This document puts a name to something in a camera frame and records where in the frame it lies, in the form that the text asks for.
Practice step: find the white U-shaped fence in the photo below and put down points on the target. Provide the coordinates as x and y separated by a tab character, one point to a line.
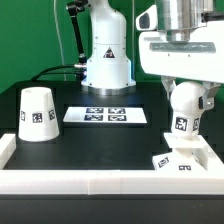
209	181

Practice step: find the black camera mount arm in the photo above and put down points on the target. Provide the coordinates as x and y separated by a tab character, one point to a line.
74	8

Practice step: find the white lamp bulb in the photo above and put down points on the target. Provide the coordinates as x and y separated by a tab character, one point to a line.
184	101

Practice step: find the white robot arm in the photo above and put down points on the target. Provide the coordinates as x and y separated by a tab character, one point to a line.
108	68

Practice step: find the white lamp base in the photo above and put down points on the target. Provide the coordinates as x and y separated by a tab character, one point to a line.
181	157

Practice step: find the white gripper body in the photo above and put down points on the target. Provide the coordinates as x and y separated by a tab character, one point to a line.
182	40

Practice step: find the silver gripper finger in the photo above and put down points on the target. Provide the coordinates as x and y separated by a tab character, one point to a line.
169	84
206	102

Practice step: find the white marker plate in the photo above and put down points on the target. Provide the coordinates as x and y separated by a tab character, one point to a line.
116	115

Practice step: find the white lamp hood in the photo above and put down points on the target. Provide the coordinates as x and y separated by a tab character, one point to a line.
37	119

